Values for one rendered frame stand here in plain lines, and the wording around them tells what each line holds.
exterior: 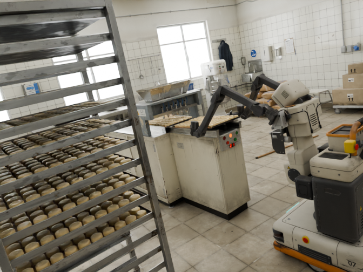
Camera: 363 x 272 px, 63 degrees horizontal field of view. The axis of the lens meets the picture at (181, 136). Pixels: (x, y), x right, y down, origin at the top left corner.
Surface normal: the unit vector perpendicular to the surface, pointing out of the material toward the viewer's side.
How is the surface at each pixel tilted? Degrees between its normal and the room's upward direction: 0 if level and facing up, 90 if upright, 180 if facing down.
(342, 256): 90
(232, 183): 90
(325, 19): 90
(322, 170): 90
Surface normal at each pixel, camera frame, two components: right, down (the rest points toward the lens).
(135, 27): 0.54, 0.11
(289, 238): -0.77, 0.29
